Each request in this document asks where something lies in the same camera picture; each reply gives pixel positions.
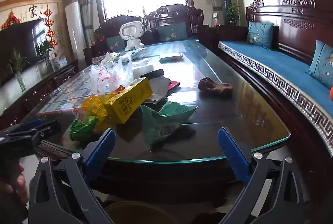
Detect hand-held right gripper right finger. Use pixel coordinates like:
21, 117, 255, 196
217, 127, 305, 224

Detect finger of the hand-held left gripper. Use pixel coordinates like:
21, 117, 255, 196
16, 120, 61, 151
6, 119, 43, 134

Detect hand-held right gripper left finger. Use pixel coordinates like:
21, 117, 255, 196
28, 128, 117, 224

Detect green wrapper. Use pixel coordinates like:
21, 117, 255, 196
69, 116, 99, 142

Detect yellow plastic wrapper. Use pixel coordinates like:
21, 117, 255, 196
81, 94, 117, 125

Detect yellow carton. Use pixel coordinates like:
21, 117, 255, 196
104, 77, 153, 125

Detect green torn packet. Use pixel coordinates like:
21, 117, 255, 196
140, 101, 198, 146

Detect brown sock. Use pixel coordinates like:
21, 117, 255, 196
198, 77, 234, 97

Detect clear plastic bag red print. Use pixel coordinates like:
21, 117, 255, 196
88, 56, 134, 95

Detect white paper sheets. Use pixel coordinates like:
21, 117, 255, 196
144, 75, 172, 105

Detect red packet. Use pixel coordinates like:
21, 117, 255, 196
166, 80, 181, 93

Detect black foam piece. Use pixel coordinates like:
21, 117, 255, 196
140, 69, 165, 80

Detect white foam block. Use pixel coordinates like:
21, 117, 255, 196
131, 61, 162, 75

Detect person's left hand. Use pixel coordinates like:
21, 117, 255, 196
0, 163, 30, 214

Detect dark wooden television cabinet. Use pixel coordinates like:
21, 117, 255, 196
0, 59, 80, 131

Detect bamboo plant glass vase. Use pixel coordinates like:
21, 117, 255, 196
8, 49, 30, 93
35, 40, 55, 68

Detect small white boxes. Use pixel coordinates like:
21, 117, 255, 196
49, 56, 68, 71

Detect black television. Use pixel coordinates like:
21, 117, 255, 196
0, 18, 46, 84

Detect white printed plastic bag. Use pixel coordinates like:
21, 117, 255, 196
103, 52, 120, 63

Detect blue sofa seat cushion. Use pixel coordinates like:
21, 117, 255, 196
218, 40, 333, 157

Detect white standing air conditioner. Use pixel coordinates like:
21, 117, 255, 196
65, 1, 87, 63

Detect white wipes packet blue lid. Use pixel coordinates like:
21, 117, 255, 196
122, 48, 149, 60

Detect red diamond knot decoration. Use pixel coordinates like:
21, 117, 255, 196
1, 12, 21, 30

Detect teal embroidered armchair pillow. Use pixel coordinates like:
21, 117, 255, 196
157, 23, 188, 41
105, 36, 127, 51

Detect flat white packet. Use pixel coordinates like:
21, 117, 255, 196
159, 53, 184, 63

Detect carved wooden armchair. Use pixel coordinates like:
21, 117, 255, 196
94, 16, 146, 55
143, 4, 205, 45

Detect dark wooden side table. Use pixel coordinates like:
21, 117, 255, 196
208, 25, 247, 58

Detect white toy robot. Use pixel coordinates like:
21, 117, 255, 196
120, 22, 145, 52

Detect blue embroidered sofa pillow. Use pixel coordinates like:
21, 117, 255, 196
246, 21, 274, 50
306, 40, 333, 89

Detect green potted plant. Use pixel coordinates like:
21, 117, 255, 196
225, 3, 241, 26

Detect long carved wooden sofa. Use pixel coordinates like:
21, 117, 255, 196
216, 0, 333, 188

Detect red knot string decoration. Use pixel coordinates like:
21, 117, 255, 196
43, 5, 58, 49

